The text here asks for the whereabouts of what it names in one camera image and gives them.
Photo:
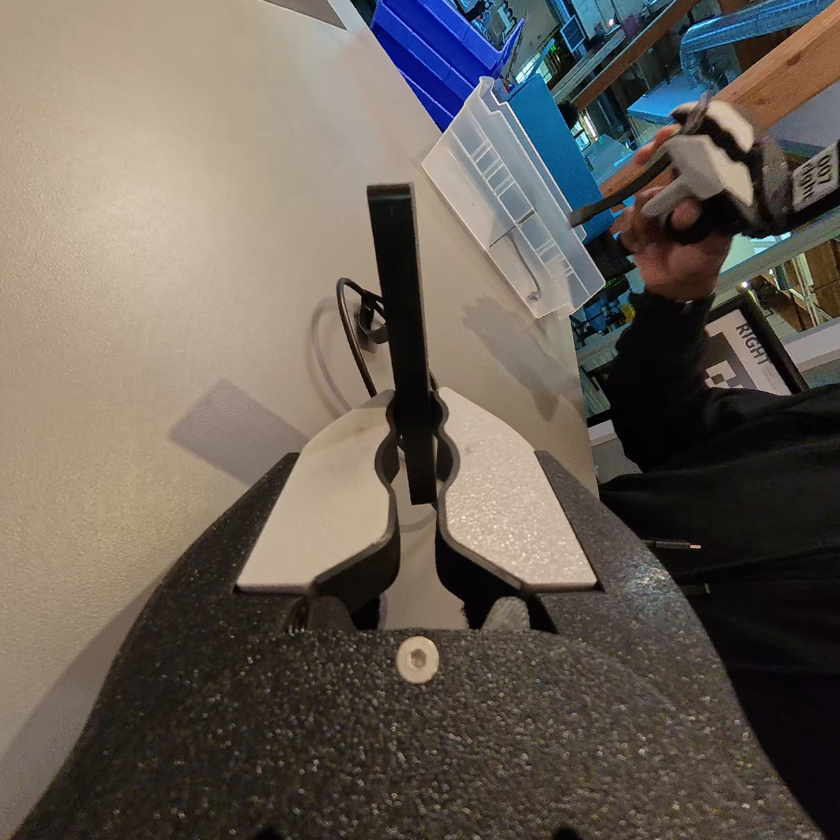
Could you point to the wooden beam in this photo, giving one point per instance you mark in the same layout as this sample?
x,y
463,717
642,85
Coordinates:
x,y
787,72

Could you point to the slim grey USB hub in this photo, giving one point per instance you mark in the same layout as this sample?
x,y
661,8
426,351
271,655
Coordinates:
x,y
397,295

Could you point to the nested blue bin stack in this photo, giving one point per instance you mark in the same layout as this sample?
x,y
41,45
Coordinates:
x,y
426,39

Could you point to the person's black torso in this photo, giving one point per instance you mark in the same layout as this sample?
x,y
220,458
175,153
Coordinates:
x,y
754,558

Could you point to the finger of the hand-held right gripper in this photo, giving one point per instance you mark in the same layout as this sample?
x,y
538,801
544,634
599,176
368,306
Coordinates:
x,y
728,124
715,170

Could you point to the silver air duct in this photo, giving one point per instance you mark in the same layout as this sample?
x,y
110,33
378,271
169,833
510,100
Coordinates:
x,y
735,26

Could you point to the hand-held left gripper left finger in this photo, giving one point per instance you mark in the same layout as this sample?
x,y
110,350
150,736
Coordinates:
x,y
328,512

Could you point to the grey desk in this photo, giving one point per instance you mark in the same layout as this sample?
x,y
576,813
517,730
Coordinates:
x,y
164,229

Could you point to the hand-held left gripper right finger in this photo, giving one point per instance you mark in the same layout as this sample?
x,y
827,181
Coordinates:
x,y
512,518

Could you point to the person's right hand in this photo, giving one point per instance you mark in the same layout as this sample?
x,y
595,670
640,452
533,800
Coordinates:
x,y
682,269

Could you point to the clear plastic storage box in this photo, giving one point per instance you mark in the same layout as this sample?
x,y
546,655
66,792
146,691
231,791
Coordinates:
x,y
472,157

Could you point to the framed black sign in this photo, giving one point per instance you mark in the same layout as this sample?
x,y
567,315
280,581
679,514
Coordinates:
x,y
741,354

